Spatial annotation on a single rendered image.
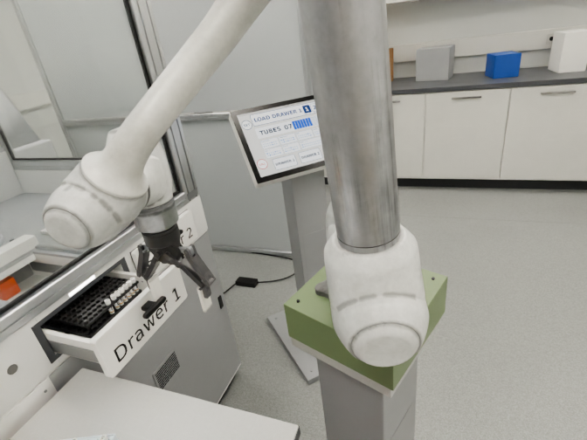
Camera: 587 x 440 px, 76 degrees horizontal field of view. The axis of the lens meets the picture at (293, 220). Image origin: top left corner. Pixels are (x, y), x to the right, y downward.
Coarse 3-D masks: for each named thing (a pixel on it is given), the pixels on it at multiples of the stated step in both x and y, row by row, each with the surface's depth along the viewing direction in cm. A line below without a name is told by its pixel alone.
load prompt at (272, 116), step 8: (304, 104) 154; (312, 104) 155; (264, 112) 148; (272, 112) 149; (280, 112) 150; (288, 112) 150; (296, 112) 151; (304, 112) 152; (312, 112) 153; (256, 120) 146; (264, 120) 146; (272, 120) 147
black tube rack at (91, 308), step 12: (96, 288) 101; (108, 288) 99; (84, 300) 95; (96, 300) 95; (132, 300) 99; (60, 312) 92; (72, 312) 92; (84, 312) 91; (108, 312) 95; (48, 324) 93; (60, 324) 92; (72, 324) 88; (96, 324) 91; (84, 336) 89
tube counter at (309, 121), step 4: (312, 116) 153; (316, 116) 153; (292, 120) 150; (296, 120) 150; (300, 120) 151; (304, 120) 151; (308, 120) 152; (312, 120) 152; (316, 120) 153; (284, 124) 148; (288, 124) 149; (292, 124) 149; (296, 124) 150; (300, 124) 150; (304, 124) 151; (308, 124) 151; (312, 124) 152; (316, 124) 152; (284, 128) 148; (288, 128) 148; (292, 128) 149; (296, 128) 149; (300, 128) 150
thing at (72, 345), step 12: (108, 276) 109; (120, 276) 107; (132, 276) 105; (144, 288) 106; (48, 336) 87; (60, 336) 85; (72, 336) 85; (60, 348) 87; (72, 348) 85; (84, 348) 84; (96, 360) 84
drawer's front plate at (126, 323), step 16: (176, 272) 100; (176, 288) 101; (128, 304) 87; (176, 304) 101; (112, 320) 82; (128, 320) 85; (144, 320) 90; (160, 320) 95; (96, 336) 78; (112, 336) 81; (128, 336) 86; (144, 336) 90; (96, 352) 79; (112, 352) 81; (128, 352) 86; (112, 368) 82
